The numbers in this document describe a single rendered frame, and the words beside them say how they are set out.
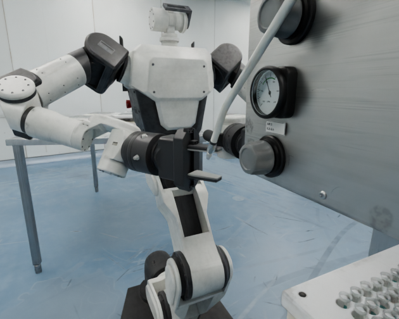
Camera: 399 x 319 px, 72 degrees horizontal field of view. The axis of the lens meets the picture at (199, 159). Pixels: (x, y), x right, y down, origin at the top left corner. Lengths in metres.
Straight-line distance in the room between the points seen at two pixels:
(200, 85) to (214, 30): 5.28
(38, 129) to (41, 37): 4.32
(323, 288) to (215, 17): 6.02
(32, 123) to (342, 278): 0.63
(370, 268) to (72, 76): 0.76
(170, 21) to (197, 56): 0.14
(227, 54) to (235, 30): 5.49
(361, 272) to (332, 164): 0.24
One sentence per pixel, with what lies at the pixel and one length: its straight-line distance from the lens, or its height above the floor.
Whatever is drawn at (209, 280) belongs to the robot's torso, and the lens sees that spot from 0.87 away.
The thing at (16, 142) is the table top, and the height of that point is 0.84.
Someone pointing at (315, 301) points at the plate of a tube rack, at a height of 0.90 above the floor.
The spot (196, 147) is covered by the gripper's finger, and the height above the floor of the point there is 1.02.
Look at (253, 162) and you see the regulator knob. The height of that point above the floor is 1.07.
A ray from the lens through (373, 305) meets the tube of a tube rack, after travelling 0.34.
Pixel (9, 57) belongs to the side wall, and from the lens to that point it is 4.93.
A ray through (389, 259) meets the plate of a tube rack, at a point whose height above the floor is 0.91.
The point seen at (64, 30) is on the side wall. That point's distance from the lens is 5.05.
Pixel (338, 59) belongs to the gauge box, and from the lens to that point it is 0.18.
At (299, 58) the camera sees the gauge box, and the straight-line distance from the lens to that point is 0.20.
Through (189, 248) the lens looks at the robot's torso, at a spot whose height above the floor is 0.66.
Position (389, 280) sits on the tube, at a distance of 0.39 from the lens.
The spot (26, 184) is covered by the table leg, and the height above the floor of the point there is 0.59.
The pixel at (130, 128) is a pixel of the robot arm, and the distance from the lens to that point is 0.64.
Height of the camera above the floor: 1.12
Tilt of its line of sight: 14 degrees down
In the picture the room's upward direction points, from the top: straight up
